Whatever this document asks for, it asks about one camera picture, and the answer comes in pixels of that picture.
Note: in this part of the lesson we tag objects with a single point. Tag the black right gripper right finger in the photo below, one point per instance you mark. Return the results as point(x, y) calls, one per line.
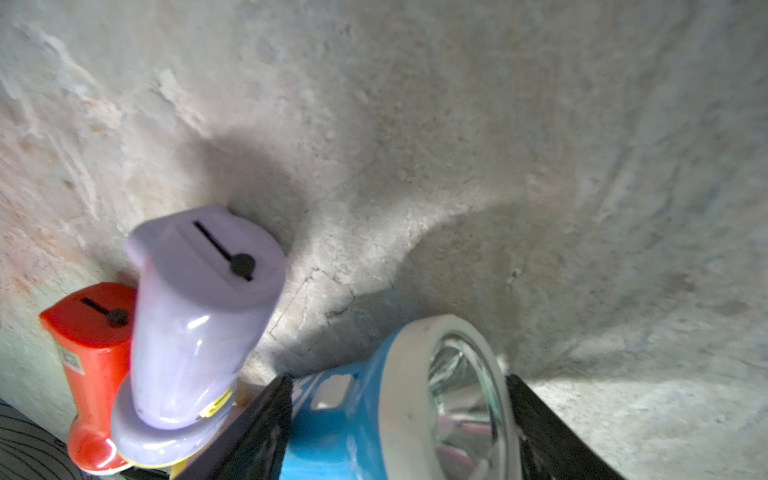
point(549, 448)

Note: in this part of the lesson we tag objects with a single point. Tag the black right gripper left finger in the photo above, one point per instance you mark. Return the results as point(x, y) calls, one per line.
point(254, 445)

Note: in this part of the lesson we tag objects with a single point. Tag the blue flashlight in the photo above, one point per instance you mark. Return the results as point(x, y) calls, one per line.
point(430, 403)

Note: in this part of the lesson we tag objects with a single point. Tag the purple flashlight centre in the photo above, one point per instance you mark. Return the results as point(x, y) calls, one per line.
point(209, 283)

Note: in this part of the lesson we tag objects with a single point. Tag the red flashlight white head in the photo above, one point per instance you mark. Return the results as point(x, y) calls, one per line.
point(92, 330)

